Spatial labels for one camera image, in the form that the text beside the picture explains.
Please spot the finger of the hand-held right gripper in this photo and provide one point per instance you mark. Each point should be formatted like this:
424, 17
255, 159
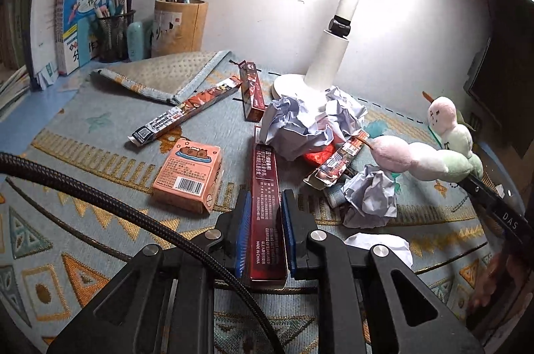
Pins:
484, 193

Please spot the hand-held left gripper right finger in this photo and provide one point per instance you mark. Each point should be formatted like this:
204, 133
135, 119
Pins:
290, 233

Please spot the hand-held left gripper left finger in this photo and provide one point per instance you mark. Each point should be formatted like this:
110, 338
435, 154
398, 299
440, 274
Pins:
243, 231

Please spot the dark red long box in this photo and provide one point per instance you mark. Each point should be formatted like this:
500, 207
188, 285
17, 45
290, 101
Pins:
267, 203

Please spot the pink white green dango plush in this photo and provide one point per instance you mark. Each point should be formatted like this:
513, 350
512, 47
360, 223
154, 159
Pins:
425, 162

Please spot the red blue plush toy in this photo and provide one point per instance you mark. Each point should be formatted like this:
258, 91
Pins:
319, 157

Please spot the small pink cartoon box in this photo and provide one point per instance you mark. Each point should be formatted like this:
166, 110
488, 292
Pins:
183, 174

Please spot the small lavender paper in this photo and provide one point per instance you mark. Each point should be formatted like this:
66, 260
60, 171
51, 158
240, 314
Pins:
371, 197

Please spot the long printed box with barcode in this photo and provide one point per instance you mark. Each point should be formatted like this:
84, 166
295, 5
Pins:
187, 107

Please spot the person's right hand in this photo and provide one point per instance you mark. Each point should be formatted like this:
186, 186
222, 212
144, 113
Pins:
492, 281

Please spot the grey striped cloth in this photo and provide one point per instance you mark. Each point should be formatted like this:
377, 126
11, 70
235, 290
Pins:
333, 195

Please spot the black slotted stand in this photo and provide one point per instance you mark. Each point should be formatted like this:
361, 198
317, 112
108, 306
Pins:
475, 122

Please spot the orange white printed box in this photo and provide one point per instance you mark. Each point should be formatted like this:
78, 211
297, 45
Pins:
333, 166

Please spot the dango plush with face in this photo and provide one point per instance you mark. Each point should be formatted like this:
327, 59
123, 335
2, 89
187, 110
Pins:
442, 114

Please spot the flat white crumpled paper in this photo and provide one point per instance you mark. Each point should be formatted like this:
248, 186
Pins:
381, 247

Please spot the black television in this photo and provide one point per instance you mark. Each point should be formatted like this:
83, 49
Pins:
504, 87

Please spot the short dark red printed box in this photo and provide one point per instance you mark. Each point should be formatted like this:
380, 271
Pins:
251, 91

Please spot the patterned woven mat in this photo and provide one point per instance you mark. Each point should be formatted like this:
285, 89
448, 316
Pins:
104, 153

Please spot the white desk lamp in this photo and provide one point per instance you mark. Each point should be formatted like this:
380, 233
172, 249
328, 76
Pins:
329, 53

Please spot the bamboo pen holder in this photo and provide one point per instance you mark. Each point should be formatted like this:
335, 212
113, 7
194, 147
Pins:
183, 30

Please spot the light teal case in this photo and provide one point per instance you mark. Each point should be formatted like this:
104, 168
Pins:
135, 41

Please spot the black mesh pen holder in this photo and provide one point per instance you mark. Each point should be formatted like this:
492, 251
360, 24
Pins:
112, 39

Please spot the bunch of coloured pens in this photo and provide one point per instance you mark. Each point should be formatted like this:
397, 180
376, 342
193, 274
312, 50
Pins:
114, 5

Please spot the pile of books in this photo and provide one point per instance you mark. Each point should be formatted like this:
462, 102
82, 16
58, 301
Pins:
12, 87

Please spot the blue workbook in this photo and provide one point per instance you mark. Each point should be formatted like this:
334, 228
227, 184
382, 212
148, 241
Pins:
89, 3

